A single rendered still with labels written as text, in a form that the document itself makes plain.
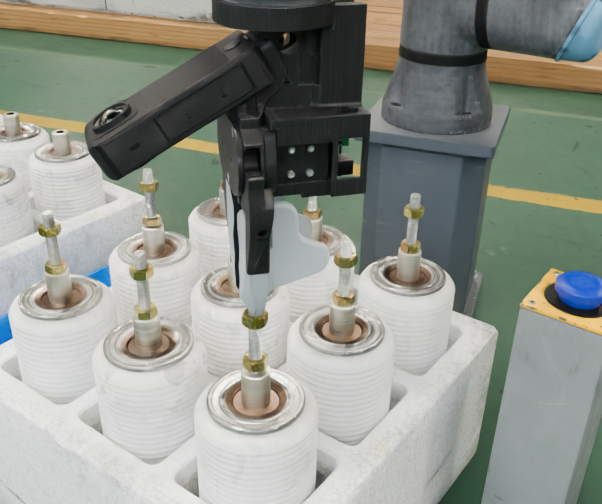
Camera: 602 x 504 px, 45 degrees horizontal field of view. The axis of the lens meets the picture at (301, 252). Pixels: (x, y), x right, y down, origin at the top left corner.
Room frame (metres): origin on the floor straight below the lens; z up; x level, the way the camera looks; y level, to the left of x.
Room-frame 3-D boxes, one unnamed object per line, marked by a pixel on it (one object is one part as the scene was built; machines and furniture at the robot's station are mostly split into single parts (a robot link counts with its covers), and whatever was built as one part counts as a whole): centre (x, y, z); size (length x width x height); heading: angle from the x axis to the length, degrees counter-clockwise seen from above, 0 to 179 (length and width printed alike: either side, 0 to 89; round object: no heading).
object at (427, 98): (0.97, -0.18, 0.35); 0.15 x 0.15 x 0.10
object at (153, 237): (0.66, 0.15, 0.26); 0.02 x 0.02 x 0.03
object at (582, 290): (0.48, -0.22, 0.32); 0.04 x 0.04 x 0.02
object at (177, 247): (0.66, 0.15, 0.25); 0.08 x 0.08 x 0.01
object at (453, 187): (0.97, -0.18, 0.15); 0.19 x 0.19 x 0.30; 71
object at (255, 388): (0.43, 0.03, 0.26); 0.02 x 0.02 x 0.03
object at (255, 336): (0.43, 0.03, 0.31); 0.01 x 0.01 x 0.08
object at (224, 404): (0.43, 0.03, 0.25); 0.08 x 0.08 x 0.01
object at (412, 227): (0.62, -0.11, 0.30); 0.01 x 0.01 x 0.08
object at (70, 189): (0.93, 0.33, 0.16); 0.10 x 0.10 x 0.18
